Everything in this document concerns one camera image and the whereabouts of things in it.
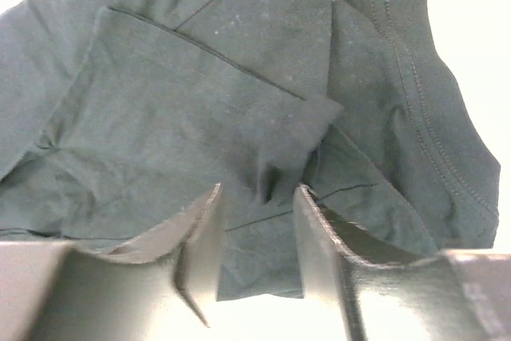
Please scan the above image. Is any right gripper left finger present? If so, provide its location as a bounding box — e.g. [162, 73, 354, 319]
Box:
[1, 184, 225, 340]

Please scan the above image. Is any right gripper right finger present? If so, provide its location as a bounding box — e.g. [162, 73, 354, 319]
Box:
[293, 185, 510, 340]

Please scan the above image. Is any black t shirt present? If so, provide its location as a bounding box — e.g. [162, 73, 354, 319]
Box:
[1, 0, 500, 300]

